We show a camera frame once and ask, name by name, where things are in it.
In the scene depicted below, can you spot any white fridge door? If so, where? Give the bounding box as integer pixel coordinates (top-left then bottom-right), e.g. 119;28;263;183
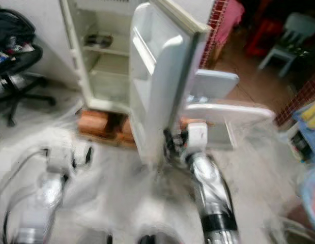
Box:
129;0;213;166

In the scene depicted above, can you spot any white open fridge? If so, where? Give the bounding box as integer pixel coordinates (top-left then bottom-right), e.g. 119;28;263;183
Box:
60;0;153;114

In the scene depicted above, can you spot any grey right robot leg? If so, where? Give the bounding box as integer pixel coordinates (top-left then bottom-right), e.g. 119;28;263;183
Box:
137;234;174;244

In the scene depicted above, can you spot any steel bowl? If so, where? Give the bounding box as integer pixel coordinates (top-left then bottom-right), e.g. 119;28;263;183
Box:
86;34;114;50

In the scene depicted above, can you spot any black office chair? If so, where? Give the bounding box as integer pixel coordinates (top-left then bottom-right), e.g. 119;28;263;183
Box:
0;9;58;127

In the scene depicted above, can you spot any black box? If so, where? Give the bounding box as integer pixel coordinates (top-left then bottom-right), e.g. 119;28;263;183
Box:
292;131;315;163

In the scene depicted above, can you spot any red plastic stool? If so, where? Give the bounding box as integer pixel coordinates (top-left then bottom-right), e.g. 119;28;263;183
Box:
245;19;282;57

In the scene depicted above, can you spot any yellow garment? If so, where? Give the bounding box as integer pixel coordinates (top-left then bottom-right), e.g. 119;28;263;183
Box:
302;101;315;129

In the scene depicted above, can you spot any pink cloth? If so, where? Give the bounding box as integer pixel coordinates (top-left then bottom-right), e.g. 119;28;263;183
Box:
216;0;246;38

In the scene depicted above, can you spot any grey plastic chair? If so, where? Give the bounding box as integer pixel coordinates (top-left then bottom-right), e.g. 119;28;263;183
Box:
259;13;315;78

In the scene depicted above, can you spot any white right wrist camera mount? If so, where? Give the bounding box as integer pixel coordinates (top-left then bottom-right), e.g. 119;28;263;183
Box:
187;124;209;151

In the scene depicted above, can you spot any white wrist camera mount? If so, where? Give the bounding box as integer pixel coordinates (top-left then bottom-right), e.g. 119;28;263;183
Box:
187;124;209;151
48;145;87;174

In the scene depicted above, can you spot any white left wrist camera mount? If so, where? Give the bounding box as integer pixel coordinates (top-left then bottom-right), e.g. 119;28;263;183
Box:
48;145;87;174

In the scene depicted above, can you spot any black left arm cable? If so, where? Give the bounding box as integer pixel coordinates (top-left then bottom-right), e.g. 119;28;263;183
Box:
2;147;49;242

